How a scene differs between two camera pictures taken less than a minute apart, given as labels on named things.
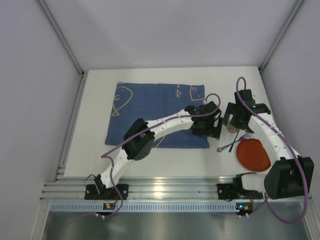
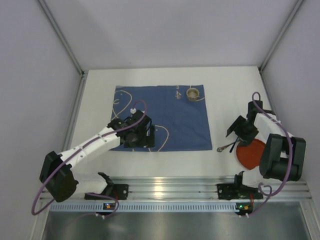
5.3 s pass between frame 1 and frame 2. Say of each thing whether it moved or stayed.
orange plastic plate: stayed
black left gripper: moved
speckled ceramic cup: moved
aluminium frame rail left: stayed
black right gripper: moved
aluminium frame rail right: stayed
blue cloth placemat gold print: stayed
